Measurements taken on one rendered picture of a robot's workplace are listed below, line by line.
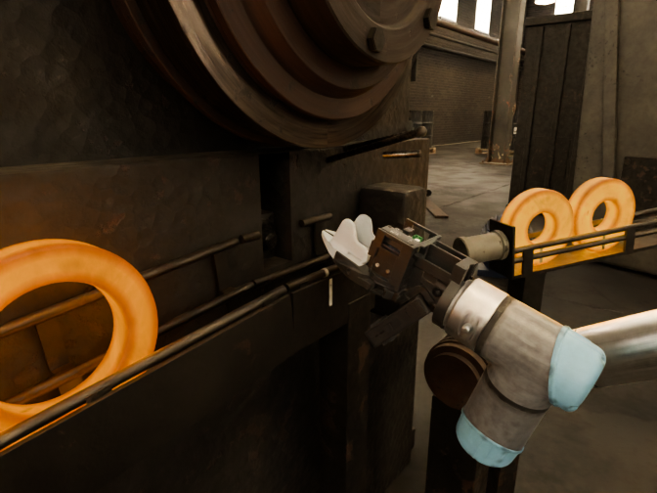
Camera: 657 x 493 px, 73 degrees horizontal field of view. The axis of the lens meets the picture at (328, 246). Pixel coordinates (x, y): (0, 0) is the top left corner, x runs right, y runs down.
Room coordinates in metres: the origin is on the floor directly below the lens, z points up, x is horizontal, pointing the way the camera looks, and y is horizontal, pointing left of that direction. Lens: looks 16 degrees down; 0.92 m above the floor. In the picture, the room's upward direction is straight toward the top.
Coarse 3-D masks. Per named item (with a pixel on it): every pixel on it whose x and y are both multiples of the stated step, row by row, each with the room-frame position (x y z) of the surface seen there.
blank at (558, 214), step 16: (528, 192) 0.87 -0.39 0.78; (544, 192) 0.86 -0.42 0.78; (512, 208) 0.85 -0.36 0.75; (528, 208) 0.85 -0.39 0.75; (544, 208) 0.86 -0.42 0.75; (560, 208) 0.87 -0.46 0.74; (512, 224) 0.84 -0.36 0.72; (528, 224) 0.85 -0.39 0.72; (560, 224) 0.87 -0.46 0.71; (528, 240) 0.85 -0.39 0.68; (544, 240) 0.87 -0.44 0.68
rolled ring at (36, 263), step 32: (0, 256) 0.33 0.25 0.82; (32, 256) 0.34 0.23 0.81; (64, 256) 0.35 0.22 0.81; (96, 256) 0.37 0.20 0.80; (0, 288) 0.32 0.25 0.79; (32, 288) 0.33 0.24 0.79; (128, 288) 0.39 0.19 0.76; (128, 320) 0.39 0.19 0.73; (128, 352) 0.39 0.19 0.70; (0, 416) 0.30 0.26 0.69; (64, 416) 0.34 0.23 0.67
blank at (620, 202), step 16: (576, 192) 0.91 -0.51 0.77; (592, 192) 0.89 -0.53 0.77; (608, 192) 0.90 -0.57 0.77; (624, 192) 0.91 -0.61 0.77; (576, 208) 0.88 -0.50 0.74; (592, 208) 0.89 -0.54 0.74; (608, 208) 0.93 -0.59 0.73; (624, 208) 0.91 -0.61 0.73; (576, 224) 0.88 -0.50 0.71; (608, 224) 0.92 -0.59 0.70; (624, 224) 0.91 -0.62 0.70; (592, 240) 0.89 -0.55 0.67
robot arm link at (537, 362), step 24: (504, 312) 0.43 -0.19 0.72; (528, 312) 0.43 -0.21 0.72; (480, 336) 0.43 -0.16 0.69; (504, 336) 0.42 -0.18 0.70; (528, 336) 0.41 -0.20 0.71; (552, 336) 0.40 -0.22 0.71; (576, 336) 0.41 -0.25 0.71; (504, 360) 0.41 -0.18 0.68; (528, 360) 0.40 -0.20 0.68; (552, 360) 0.39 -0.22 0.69; (576, 360) 0.38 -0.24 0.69; (600, 360) 0.38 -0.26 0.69; (504, 384) 0.41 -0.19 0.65; (528, 384) 0.40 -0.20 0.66; (552, 384) 0.38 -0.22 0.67; (576, 384) 0.37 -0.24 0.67; (576, 408) 0.38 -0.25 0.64
